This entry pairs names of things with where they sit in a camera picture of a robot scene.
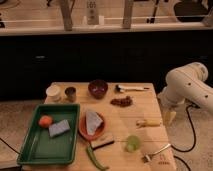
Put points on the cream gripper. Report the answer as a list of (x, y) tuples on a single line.
[(168, 115)]

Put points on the dark red grape bunch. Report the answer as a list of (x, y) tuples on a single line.
[(122, 102)]

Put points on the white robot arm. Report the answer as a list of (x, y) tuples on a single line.
[(185, 83)]

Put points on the yellow banana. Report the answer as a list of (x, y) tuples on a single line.
[(147, 123)]

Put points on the green cup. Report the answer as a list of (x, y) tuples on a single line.
[(133, 143)]

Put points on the silver fork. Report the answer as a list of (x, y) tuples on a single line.
[(148, 157)]

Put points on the wooden block brush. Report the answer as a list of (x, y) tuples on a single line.
[(102, 141)]

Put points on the grey folded cloth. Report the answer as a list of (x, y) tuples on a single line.
[(93, 121)]

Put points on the dark red bowl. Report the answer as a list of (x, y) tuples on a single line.
[(98, 88)]

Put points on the green chili pepper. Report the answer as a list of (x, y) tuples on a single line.
[(94, 160)]

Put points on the black chair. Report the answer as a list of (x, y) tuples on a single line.
[(190, 11)]

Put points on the blue-grey sponge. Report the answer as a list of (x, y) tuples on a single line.
[(59, 128)]

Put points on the white round container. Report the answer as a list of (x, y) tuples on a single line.
[(54, 92)]

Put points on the orange fruit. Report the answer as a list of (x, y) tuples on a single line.
[(45, 121)]

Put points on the green plastic tray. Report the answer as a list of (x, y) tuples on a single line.
[(39, 148)]

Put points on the wooden post right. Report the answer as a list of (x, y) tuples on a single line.
[(127, 15)]

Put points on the wooden post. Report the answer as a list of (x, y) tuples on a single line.
[(66, 10), (127, 15)]

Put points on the wooden post left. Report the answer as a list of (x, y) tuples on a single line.
[(66, 10)]

